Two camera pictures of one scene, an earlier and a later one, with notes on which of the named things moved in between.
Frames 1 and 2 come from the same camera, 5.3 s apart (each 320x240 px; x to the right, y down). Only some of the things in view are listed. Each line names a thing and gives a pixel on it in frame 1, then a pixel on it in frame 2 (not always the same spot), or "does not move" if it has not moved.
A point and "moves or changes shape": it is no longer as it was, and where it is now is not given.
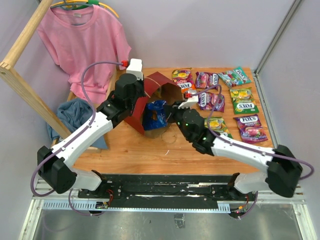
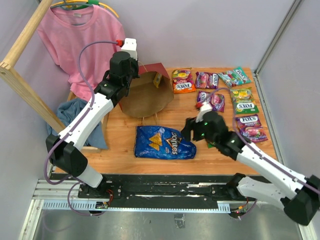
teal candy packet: x=232 y=78 does not move
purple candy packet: x=251 y=129 does not move
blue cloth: x=75 y=114 does not move
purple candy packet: x=204 y=80 does not move
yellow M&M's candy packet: x=158 y=92 → x=157 y=79
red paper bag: x=156 y=87 moves or changes shape
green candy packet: x=243 y=101 does not move
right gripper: x=171 y=110 → x=190 y=124
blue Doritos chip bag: x=154 y=115 → x=159 y=142
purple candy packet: x=212 y=101 does not move
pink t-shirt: x=76 y=36 does not move
